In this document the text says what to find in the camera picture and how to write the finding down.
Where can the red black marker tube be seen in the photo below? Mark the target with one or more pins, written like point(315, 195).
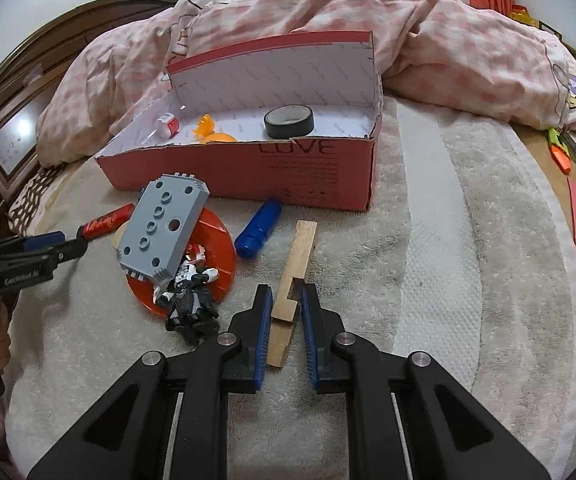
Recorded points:
point(105, 224)

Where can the pink checkered duvet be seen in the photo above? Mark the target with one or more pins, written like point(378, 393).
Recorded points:
point(440, 52)

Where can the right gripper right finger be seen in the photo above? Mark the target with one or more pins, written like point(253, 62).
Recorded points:
point(407, 417)

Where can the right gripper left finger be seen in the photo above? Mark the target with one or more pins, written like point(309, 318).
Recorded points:
point(167, 417)

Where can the notched wooden block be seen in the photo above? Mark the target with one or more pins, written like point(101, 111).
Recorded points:
point(287, 298)

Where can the red plastic disc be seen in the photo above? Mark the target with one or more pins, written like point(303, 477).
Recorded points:
point(213, 236)

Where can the yellow toy on shelf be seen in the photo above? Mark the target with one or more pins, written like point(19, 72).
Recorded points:
point(520, 14)

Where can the black white robot figure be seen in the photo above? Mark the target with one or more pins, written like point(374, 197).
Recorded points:
point(189, 306)

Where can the black tape roll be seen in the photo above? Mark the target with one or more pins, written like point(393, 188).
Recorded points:
point(289, 121)

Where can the dark wooden headboard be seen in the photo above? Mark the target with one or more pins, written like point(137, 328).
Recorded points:
point(30, 74)

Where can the small clear plastic bottle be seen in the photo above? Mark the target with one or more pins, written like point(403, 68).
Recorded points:
point(167, 126)

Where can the orange ball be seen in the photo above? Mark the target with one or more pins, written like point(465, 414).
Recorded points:
point(218, 137)

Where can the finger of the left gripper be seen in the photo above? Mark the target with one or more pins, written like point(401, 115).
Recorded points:
point(62, 252)
point(37, 241)

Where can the brown patterned bed sheet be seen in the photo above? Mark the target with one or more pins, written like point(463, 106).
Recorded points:
point(35, 197)

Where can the round wooden disc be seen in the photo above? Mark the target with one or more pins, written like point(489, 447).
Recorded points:
point(117, 236)

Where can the blue plastic cylinder toy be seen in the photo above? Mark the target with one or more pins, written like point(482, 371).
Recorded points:
point(255, 234)

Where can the red cardboard shoe box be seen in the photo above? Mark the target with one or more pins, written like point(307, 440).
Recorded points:
point(334, 73)

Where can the orange plastic crown piece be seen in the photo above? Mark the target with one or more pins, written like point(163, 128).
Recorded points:
point(205, 128)

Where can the orange green toy gun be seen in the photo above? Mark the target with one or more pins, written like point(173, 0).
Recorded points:
point(562, 148)

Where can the grey studded building plate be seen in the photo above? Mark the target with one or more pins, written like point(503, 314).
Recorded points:
point(159, 229)

